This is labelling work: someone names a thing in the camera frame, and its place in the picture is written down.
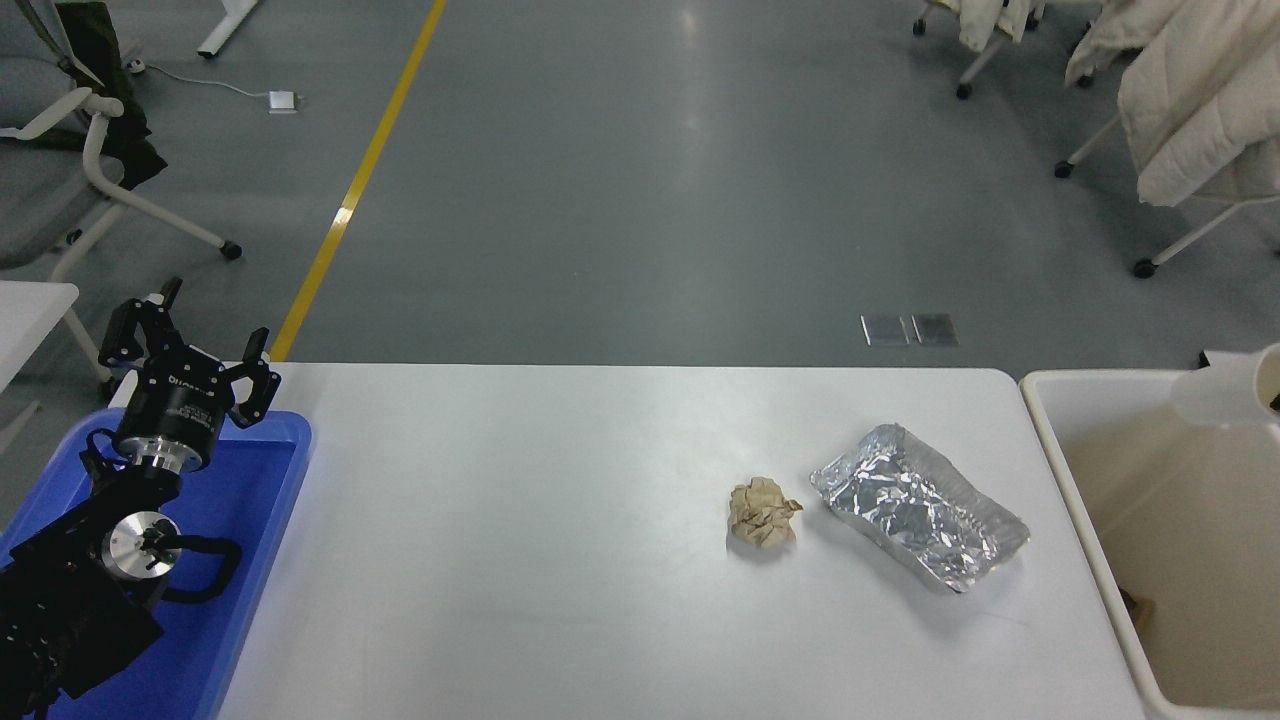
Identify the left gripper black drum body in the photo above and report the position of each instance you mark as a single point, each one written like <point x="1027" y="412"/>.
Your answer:
<point x="181" y="405"/>

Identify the grey white-framed chair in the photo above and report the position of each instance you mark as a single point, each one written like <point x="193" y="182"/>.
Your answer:
<point x="40" y="200"/>

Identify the crinkled foil tray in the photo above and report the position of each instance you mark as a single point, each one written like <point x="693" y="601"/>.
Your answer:
<point x="910" y="505"/>

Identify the white paper cup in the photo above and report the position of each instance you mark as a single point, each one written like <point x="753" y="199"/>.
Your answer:
<point x="1215" y="395"/>

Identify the blue plastic tray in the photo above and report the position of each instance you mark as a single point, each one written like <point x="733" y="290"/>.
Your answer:
<point x="250" y="520"/>

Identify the small white table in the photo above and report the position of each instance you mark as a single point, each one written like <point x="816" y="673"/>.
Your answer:
<point x="30" y="320"/>

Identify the white power adapter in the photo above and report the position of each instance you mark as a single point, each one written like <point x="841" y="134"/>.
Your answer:
<point x="282" y="100"/>

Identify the white desk foot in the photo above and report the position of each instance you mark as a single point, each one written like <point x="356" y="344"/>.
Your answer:
<point x="225" y="30"/>

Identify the crumpled tan paper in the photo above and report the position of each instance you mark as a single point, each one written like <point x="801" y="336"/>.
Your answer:
<point x="762" y="512"/>

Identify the silver floor plate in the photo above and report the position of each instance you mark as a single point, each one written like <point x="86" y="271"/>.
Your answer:
<point x="885" y="331"/>
<point x="935" y="329"/>

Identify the white-framed rolling chair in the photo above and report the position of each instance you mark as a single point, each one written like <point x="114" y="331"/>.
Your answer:
<point x="1145" y="268"/>
<point x="963" y="92"/>

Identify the large pale plastic bin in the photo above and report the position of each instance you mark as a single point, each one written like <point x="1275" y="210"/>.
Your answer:
<point x="1150" y="560"/>

